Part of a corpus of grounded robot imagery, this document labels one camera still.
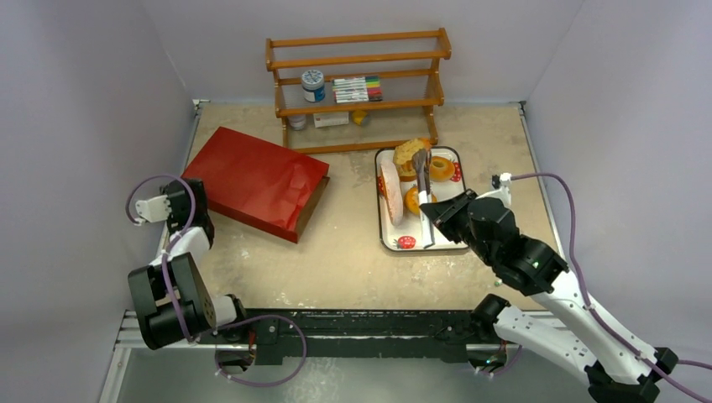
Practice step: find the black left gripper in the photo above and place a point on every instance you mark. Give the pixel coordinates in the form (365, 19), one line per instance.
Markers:
(200, 191)

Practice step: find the blue label white jar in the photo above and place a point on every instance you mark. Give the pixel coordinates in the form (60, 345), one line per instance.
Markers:
(313, 85)

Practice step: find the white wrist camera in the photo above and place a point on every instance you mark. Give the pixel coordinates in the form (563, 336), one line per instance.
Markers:
(500, 188)
(152, 210)

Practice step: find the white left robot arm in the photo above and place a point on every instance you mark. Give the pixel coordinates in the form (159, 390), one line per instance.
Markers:
(170, 299)

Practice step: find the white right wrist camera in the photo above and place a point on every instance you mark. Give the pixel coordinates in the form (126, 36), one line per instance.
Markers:
(500, 188)

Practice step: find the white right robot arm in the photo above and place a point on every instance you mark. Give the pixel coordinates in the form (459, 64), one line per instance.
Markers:
(595, 348)

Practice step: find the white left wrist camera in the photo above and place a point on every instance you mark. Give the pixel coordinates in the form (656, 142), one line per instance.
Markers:
(152, 210)

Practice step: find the small white bottle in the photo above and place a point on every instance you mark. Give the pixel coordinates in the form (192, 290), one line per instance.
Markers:
(297, 122)

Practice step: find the glazed orange fake pretzel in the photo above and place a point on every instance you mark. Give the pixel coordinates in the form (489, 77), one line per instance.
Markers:
(411, 201)

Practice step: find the orange wooden shelf rack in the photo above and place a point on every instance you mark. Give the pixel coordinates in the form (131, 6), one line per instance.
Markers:
(357, 72)

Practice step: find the small white box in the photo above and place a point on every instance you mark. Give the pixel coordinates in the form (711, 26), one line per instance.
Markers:
(323, 120)

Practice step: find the brown seeded bread slice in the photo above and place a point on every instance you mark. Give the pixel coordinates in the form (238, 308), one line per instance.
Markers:
(405, 151)

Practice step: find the strawberry print white tray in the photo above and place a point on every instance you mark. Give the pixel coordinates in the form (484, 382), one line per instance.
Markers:
(406, 237)

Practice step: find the yellow fake bread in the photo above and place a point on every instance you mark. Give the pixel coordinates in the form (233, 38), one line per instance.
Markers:
(406, 172)

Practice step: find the red paper bag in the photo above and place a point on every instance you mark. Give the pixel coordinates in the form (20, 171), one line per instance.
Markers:
(259, 183)

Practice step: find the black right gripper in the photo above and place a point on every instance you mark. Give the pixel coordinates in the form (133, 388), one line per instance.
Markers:
(447, 212)

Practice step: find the orange fake donut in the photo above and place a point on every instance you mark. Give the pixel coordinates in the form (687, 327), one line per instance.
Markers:
(441, 169)

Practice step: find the pack of coloured markers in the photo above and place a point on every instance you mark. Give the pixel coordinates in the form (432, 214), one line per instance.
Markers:
(357, 89)

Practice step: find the small yellow cube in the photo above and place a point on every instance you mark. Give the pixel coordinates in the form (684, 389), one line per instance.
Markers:
(360, 117)

